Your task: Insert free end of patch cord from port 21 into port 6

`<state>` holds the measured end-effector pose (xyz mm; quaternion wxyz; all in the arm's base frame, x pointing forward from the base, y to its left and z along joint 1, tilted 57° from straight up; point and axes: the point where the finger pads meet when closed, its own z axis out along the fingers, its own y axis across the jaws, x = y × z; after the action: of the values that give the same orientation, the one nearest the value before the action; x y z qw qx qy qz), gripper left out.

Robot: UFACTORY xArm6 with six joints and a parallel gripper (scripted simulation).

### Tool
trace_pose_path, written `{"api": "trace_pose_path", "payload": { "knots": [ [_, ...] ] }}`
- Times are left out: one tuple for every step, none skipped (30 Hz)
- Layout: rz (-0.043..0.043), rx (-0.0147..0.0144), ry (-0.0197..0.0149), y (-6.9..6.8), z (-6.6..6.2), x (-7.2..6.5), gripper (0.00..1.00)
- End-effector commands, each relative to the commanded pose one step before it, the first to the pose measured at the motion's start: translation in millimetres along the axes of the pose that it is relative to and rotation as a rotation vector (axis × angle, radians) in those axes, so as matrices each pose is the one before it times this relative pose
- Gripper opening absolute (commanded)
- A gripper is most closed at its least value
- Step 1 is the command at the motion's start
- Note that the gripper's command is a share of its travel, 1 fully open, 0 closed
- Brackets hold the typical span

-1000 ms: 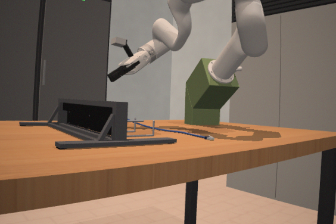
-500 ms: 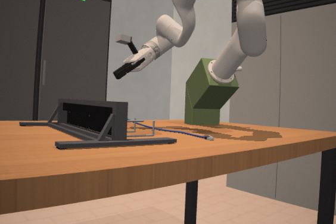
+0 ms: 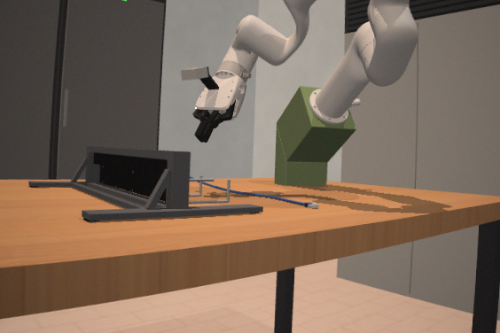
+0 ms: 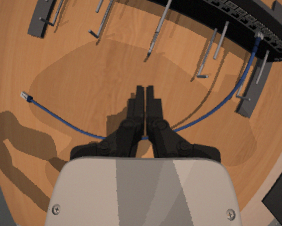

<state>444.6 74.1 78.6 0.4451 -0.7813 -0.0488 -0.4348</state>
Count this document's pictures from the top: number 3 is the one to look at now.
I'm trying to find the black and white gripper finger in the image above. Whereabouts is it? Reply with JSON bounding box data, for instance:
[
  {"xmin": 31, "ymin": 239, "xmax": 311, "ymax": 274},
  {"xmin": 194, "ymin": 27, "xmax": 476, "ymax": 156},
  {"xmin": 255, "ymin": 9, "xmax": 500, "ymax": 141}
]
[
  {"xmin": 193, "ymin": 109, "xmax": 211, "ymax": 143},
  {"xmin": 198, "ymin": 102, "xmax": 236, "ymax": 143}
]

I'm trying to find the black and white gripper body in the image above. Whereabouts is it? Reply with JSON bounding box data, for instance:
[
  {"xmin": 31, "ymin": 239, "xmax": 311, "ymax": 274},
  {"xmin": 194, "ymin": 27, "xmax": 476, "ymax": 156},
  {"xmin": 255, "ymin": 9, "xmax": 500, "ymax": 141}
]
[{"xmin": 195, "ymin": 70, "xmax": 246, "ymax": 120}]

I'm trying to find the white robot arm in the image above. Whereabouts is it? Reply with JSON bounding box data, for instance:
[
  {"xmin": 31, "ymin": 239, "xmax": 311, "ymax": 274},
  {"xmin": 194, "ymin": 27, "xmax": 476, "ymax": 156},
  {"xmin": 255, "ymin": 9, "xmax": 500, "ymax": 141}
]
[{"xmin": 181, "ymin": 0, "xmax": 418, "ymax": 125}]

